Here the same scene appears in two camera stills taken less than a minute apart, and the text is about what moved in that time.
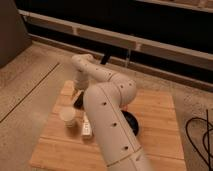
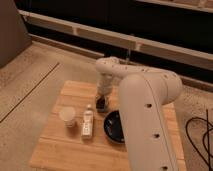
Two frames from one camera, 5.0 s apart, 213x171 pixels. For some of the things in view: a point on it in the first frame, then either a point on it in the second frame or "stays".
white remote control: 86,127 stays
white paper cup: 67,114 stays
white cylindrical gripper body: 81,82 → 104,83
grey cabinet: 14,38 stays
